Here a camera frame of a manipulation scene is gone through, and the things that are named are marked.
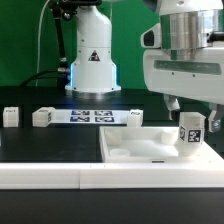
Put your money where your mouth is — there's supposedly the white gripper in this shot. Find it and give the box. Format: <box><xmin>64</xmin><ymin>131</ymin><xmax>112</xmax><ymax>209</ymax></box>
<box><xmin>143</xmin><ymin>47</ymin><xmax>224</xmax><ymax>133</ymax></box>

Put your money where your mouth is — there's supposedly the white square tabletop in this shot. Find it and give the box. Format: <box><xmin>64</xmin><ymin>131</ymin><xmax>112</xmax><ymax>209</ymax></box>
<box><xmin>99</xmin><ymin>126</ymin><xmax>223</xmax><ymax>164</ymax></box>

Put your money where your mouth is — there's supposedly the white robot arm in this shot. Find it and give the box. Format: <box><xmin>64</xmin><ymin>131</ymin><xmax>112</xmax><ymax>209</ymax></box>
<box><xmin>69</xmin><ymin>0</ymin><xmax>224</xmax><ymax>132</ymax></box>

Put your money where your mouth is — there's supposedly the white U-shaped fence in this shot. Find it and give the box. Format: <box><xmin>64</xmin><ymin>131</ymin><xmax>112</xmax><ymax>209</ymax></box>
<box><xmin>0</xmin><ymin>131</ymin><xmax>224</xmax><ymax>190</ymax></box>

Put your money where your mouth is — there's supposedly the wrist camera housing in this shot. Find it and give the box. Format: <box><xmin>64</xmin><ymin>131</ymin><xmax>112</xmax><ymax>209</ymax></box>
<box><xmin>140</xmin><ymin>23</ymin><xmax>162</xmax><ymax>49</ymax></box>

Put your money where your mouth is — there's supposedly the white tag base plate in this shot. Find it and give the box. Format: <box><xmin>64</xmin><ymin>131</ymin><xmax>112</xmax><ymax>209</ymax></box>
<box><xmin>51</xmin><ymin>109</ymin><xmax>129</xmax><ymax>124</ymax></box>

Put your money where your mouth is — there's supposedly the black cable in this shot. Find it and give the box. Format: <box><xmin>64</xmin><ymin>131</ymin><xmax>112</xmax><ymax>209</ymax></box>
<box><xmin>19</xmin><ymin>69</ymin><xmax>68</xmax><ymax>88</ymax></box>

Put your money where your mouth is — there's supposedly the white cable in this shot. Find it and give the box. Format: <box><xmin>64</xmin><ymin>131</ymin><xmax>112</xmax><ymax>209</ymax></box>
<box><xmin>35</xmin><ymin>0</ymin><xmax>51</xmax><ymax>88</ymax></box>

